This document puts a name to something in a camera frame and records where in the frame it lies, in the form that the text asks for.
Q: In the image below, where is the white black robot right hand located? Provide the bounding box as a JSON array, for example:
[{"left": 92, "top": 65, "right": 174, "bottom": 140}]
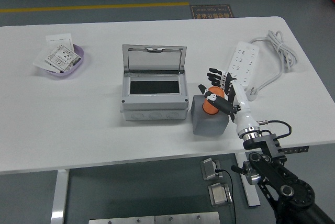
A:
[{"left": 198, "top": 67, "right": 261, "bottom": 137}]

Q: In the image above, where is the orange cylinder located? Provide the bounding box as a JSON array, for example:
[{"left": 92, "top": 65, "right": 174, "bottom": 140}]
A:
[{"left": 203, "top": 86, "right": 226, "bottom": 116}]

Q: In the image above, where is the grey junction box with lid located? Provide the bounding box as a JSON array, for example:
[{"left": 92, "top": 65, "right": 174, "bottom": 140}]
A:
[{"left": 120, "top": 44, "right": 189, "bottom": 122}]

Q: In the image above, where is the grey cube with round hole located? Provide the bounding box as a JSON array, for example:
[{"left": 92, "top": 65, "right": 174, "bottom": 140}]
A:
[{"left": 191, "top": 94, "right": 230, "bottom": 136}]

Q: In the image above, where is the white power strip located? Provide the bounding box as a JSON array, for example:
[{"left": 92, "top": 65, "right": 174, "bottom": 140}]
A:
[{"left": 225, "top": 41, "right": 260, "bottom": 88}]

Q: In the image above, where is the black table control panel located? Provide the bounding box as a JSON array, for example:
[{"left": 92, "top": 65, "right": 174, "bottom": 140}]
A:
[{"left": 281, "top": 145, "right": 310, "bottom": 154}]

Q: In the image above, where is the metal foot pedal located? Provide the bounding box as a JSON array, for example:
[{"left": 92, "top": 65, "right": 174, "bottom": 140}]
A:
[
  {"left": 208, "top": 182, "right": 233, "bottom": 206},
  {"left": 200, "top": 158, "right": 224, "bottom": 181}
]

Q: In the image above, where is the white table leg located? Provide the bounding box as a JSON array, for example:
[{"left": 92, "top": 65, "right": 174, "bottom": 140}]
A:
[
  {"left": 234, "top": 153, "right": 261, "bottom": 207},
  {"left": 50, "top": 169, "right": 70, "bottom": 224}
]

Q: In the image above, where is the brown floor sign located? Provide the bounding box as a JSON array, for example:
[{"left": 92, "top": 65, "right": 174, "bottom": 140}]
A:
[{"left": 190, "top": 4, "right": 233, "bottom": 20}]

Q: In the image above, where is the purple plastic tray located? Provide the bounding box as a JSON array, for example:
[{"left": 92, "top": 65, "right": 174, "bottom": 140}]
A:
[{"left": 39, "top": 43, "right": 85, "bottom": 80}]

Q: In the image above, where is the printed white socket plate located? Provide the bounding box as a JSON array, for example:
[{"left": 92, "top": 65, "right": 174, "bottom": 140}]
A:
[{"left": 44, "top": 45, "right": 82, "bottom": 73}]

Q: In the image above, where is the yellow floor tape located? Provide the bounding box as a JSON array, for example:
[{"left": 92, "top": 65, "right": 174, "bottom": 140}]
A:
[{"left": 0, "top": 2, "right": 190, "bottom": 14}]

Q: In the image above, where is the white flat plate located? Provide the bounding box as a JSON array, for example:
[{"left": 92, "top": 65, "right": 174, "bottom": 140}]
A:
[{"left": 33, "top": 48, "right": 62, "bottom": 74}]

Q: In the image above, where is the white power cord with plug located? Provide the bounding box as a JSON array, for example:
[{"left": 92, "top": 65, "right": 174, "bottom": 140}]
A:
[{"left": 245, "top": 30, "right": 299, "bottom": 102}]

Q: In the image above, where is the thin black pedal cable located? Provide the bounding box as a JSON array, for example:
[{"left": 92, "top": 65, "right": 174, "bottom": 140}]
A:
[{"left": 215, "top": 169, "right": 236, "bottom": 224}]

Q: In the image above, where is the grey metal base plate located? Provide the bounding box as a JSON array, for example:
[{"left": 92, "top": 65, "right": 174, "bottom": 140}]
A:
[
  {"left": 88, "top": 216, "right": 155, "bottom": 224},
  {"left": 155, "top": 211, "right": 220, "bottom": 224}
]

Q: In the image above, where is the plain white switch plate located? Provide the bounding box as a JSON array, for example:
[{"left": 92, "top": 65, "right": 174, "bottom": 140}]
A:
[{"left": 46, "top": 33, "right": 75, "bottom": 52}]

